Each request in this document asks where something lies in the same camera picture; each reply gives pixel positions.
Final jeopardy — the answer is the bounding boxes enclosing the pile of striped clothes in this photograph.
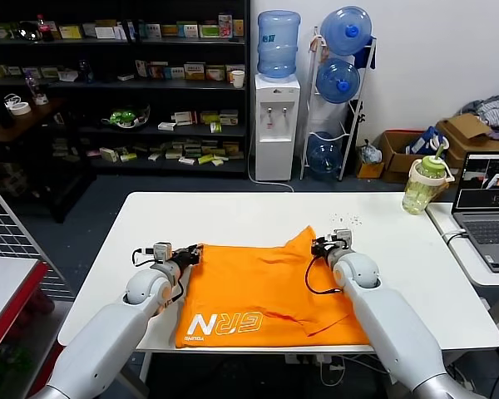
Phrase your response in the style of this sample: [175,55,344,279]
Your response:
[459,93,499,145]

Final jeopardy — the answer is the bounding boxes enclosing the white dispenser power cable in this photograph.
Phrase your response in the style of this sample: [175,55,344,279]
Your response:
[247,139,294,193]

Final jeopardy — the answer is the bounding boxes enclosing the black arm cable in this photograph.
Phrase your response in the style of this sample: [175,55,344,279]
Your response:
[131,248,189,311]
[305,253,344,296]

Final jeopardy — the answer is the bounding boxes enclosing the black tumbler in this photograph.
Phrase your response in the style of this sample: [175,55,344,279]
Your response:
[0,96,16,127]

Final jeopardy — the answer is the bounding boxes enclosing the grey open laptop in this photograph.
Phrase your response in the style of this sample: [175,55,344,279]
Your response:
[449,152,499,273]

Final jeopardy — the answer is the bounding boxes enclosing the white water dispenser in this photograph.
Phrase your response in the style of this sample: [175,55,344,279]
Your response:
[254,73,301,182]

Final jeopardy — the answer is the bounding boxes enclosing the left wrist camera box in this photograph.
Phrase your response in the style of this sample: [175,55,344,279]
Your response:
[151,241,174,264]

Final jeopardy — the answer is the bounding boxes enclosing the white plastic bag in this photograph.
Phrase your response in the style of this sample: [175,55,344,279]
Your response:
[358,139,383,164]

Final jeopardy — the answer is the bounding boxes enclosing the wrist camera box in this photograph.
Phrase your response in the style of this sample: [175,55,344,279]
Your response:
[332,228,354,250]
[151,241,174,264]

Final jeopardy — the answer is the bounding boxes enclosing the white laptop cable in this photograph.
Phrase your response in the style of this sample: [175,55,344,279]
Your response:
[440,228,467,244]

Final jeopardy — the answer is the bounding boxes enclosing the shiny metal kettle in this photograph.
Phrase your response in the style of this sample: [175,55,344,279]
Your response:
[16,21,42,42]

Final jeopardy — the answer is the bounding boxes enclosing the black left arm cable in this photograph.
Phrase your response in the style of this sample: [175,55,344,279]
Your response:
[131,248,189,311]

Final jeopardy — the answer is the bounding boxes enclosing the brown wooden desk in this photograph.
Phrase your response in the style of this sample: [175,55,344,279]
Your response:
[0,96,66,143]

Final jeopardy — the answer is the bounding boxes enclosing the orange printed t-shirt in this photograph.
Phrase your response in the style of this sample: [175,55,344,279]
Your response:
[174,225,371,349]

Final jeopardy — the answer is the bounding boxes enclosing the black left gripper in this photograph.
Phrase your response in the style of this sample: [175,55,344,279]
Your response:
[170,244,205,273]

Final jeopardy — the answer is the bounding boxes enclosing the labelled blue water jug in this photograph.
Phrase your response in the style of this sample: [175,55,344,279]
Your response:
[256,10,301,82]

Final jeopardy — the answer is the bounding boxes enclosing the white teal medicine box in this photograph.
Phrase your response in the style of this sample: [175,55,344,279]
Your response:
[176,22,200,39]

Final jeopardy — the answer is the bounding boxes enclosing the large cardboard box with flap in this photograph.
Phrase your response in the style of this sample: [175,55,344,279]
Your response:
[435,113,499,170]

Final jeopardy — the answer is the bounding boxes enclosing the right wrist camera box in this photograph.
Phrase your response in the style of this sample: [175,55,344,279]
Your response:
[332,228,354,250]

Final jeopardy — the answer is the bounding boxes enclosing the black tripod stand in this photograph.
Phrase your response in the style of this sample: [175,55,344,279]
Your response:
[344,100,365,136]

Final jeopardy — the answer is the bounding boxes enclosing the glass bowl green contents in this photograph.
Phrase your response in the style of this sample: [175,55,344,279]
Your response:
[101,101,151,131]

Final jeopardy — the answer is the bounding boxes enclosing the open brown cardboard box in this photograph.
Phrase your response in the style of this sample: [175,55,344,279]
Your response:
[377,129,432,184]

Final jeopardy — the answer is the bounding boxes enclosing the black shelving unit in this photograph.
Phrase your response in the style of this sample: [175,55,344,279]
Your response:
[0,0,250,224]

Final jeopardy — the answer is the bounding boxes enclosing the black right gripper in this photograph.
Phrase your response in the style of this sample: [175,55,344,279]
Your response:
[311,237,347,261]

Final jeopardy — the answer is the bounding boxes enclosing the small orange box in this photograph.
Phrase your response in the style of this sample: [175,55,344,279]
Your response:
[355,158,385,180]

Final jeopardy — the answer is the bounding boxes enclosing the white wire jug rack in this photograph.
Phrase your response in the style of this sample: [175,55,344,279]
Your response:
[299,25,378,183]

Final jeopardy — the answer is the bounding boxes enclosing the cola bottle red label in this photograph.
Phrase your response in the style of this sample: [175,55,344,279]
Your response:
[36,14,55,43]

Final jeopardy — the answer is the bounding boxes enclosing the white wire grid panel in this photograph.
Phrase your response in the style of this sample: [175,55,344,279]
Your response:
[0,170,74,298]

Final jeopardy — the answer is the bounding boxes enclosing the green lid drinking bottle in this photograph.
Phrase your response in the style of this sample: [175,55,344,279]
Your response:
[401,138,457,216]

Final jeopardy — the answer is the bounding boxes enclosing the dark blue bottle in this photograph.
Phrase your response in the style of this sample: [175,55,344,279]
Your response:
[77,59,95,84]

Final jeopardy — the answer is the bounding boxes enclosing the blue printed package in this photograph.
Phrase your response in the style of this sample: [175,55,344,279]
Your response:
[407,125,447,155]

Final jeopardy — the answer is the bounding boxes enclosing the yellow green medicine box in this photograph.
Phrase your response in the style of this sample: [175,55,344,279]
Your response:
[183,62,206,81]

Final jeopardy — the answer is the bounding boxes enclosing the clear bottle purple label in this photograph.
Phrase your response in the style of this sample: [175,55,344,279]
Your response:
[23,68,49,106]

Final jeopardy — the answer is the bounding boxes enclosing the dark blue hanging cloth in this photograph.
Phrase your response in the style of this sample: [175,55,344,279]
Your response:
[354,35,378,70]

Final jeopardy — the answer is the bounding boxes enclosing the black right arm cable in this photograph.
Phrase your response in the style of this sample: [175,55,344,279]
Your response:
[305,253,344,296]

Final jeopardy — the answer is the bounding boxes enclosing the tall pink medicine box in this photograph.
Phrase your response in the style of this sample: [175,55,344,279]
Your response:
[218,13,234,39]

